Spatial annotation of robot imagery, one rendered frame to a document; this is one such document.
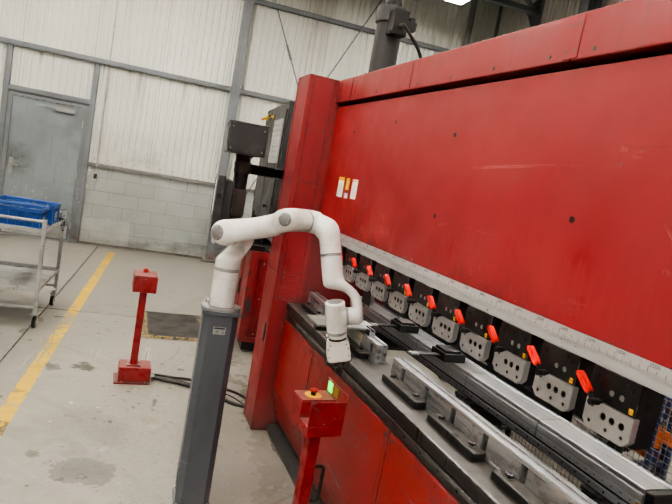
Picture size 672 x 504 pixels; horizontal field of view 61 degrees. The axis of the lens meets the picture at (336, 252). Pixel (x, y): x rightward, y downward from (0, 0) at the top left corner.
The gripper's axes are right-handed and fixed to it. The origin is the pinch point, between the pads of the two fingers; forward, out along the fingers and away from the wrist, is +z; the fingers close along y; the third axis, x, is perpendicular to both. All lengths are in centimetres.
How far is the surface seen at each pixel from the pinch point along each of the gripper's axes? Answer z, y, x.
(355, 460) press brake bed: 39.8, 3.6, -7.2
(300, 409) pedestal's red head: 10.6, -18.2, -9.8
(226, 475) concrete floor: 84, -61, 56
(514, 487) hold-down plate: 0, 41, -86
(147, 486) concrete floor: 72, -98, 38
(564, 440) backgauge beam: 3, 69, -62
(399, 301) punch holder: -24.8, 29.4, 10.2
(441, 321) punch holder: -28, 38, -24
